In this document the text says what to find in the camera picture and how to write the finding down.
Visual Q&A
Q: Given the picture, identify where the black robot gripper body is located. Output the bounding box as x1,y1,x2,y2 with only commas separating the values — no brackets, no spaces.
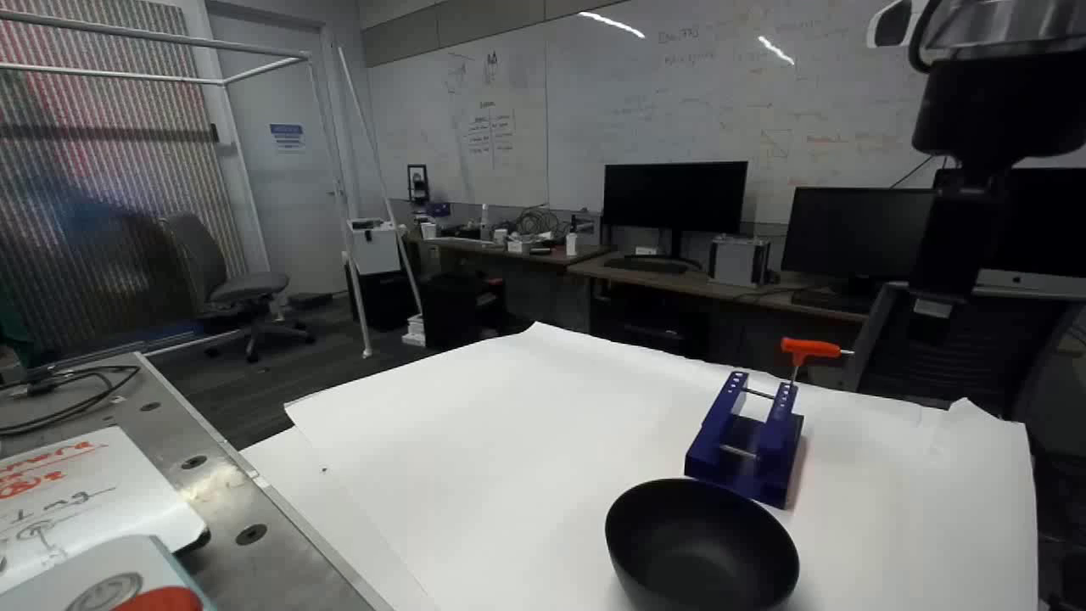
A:
908,34,1086,174

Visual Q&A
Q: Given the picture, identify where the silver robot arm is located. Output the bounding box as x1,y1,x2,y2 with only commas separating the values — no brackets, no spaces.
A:
865,0,1086,174

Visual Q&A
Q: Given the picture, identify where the black bowl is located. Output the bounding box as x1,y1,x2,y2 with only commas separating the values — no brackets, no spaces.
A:
605,479,799,611

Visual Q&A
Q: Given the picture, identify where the right black monitor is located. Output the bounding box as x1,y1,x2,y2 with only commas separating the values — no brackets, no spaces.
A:
914,167,1086,294

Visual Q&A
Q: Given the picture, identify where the black monitor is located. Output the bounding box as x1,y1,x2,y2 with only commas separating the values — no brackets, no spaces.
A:
600,160,746,240
780,188,934,285
914,167,1086,294

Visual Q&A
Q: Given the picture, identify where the middle black monitor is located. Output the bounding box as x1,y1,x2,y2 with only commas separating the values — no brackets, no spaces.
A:
780,188,934,285

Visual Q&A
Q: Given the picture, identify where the dark mesh chair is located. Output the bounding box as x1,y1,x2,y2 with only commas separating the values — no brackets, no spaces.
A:
842,282,1074,420

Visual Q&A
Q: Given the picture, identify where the white box on desk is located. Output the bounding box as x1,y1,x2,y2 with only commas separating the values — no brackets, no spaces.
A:
711,234,771,285

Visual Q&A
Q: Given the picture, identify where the left black monitor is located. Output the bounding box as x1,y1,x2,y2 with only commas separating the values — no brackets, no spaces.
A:
600,160,746,240

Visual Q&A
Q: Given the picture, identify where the blue plastic tool rack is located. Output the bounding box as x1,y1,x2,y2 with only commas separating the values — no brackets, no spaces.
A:
684,369,805,511

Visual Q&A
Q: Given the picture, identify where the wooden office desk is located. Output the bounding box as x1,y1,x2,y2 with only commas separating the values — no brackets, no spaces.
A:
415,238,865,366

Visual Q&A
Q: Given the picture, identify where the white paper sheet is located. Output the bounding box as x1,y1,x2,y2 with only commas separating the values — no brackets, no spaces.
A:
243,323,1037,611

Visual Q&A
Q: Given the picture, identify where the white cabinet unit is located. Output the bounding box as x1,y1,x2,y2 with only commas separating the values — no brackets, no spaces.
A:
348,219,400,274

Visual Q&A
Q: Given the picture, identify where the grey office chair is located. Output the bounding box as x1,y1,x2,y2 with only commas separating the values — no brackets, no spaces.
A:
160,213,314,365

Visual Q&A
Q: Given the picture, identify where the white orange box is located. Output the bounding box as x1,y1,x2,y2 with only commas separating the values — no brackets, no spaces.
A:
0,538,217,611

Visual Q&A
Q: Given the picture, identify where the white handwritten paper note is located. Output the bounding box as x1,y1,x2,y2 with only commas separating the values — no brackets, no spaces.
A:
0,428,206,591

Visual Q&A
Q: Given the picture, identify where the black floor cable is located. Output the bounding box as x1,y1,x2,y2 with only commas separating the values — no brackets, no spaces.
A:
0,361,146,443

